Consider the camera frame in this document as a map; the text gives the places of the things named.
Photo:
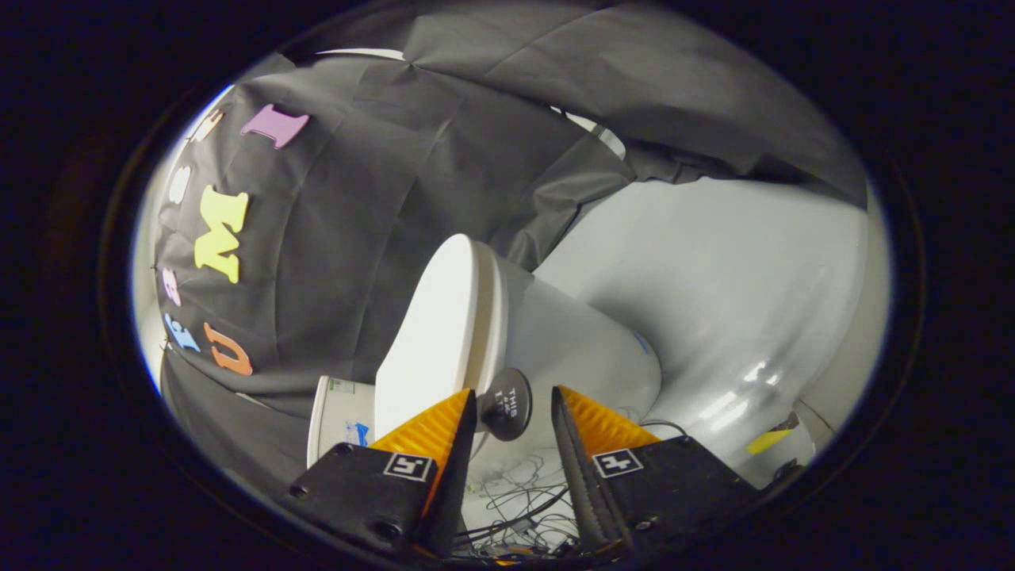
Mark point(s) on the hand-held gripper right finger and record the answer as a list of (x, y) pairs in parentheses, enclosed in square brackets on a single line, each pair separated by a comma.
[(575, 468)]

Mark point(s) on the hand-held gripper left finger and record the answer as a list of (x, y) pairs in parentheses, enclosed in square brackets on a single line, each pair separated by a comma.
[(456, 468)]

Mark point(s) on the white toilet lid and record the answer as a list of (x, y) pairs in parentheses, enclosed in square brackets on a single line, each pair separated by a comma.
[(428, 341)]

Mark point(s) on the black round lid tab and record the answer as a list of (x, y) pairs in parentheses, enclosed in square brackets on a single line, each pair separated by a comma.
[(507, 404)]

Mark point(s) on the white toilet bowl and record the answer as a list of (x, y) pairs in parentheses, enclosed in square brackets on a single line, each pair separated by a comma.
[(571, 357)]

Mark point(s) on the white toilet tank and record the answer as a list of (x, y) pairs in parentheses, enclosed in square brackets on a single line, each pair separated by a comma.
[(341, 420)]

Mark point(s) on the black backdrop cloth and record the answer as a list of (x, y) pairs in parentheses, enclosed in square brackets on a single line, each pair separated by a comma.
[(357, 222)]

